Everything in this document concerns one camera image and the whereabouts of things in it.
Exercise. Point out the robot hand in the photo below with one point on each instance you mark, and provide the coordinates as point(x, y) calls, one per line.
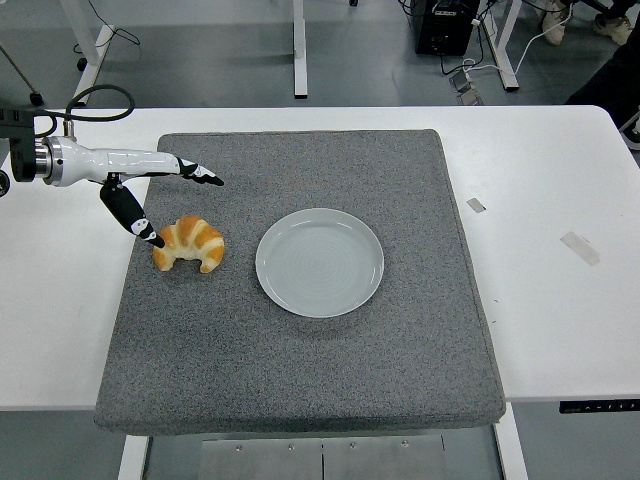
point(100, 161)

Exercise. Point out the large clear tape piece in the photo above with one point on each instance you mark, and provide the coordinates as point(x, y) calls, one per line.
point(580, 248)

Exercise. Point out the round grey plate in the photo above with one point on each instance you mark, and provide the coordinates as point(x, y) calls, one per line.
point(320, 262)

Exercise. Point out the white angled table leg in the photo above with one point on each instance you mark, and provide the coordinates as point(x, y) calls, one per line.
point(505, 60)

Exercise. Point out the golden croissant bread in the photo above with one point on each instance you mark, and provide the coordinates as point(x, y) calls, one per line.
point(200, 245)

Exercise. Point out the small clear tape piece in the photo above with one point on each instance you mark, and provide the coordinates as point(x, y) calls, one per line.
point(476, 205)

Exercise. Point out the person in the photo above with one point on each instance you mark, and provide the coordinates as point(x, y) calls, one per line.
point(610, 80)

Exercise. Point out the black equipment box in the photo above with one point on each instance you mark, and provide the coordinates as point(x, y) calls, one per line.
point(442, 30)

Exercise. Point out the grey pole with caster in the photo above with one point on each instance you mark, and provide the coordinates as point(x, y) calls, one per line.
point(35, 97)

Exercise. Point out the grey metal plate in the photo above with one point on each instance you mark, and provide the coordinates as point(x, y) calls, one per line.
point(260, 460)

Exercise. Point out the black table control panel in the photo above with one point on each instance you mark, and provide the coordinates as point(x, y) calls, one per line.
point(600, 406)

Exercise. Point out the grey foot pedal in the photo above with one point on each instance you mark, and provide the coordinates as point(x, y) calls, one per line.
point(471, 99)
point(462, 81)

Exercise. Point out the grey felt mat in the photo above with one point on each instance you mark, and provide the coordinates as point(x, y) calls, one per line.
point(300, 370)

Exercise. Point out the white table support leg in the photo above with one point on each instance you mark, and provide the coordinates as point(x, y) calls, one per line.
point(512, 452)
point(132, 457)

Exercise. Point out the white straight table leg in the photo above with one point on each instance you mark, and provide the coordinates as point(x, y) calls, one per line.
point(299, 50)

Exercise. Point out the person's leg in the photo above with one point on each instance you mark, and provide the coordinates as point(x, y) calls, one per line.
point(625, 6)

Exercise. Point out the person's beige shoe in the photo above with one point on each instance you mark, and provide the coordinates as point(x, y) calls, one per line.
point(614, 29)
point(555, 22)

